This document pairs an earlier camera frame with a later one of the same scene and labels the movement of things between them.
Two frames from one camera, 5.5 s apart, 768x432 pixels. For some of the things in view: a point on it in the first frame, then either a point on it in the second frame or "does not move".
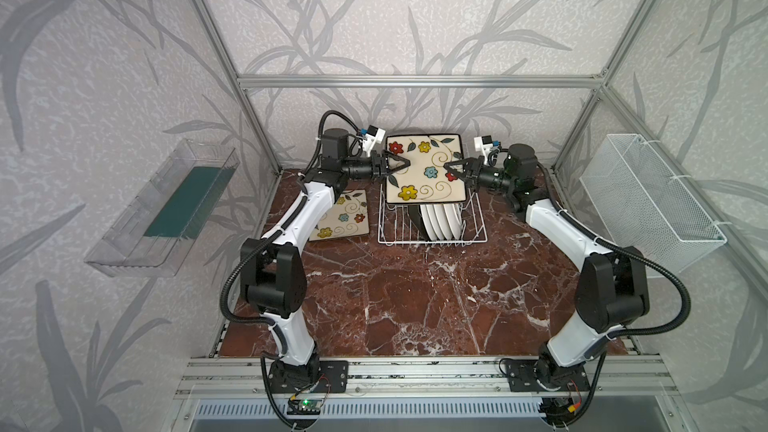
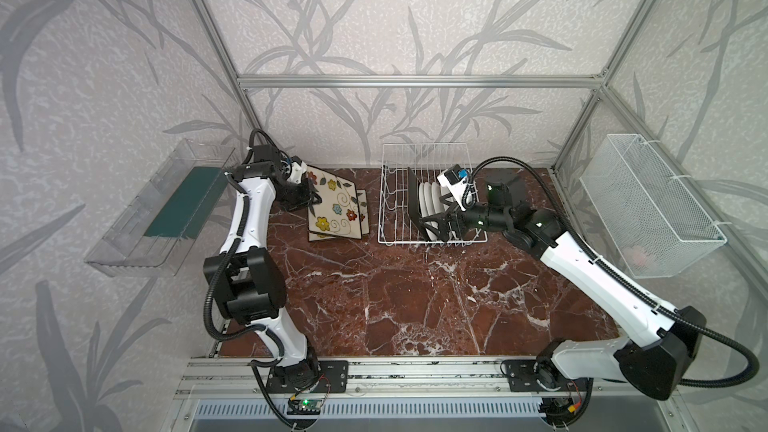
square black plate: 416,215 does not move
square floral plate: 426,179 to 337,213
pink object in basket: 635,263 does not move
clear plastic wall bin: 153,232 does not move
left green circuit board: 304,407 does not move
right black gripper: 477,174 to 448,222
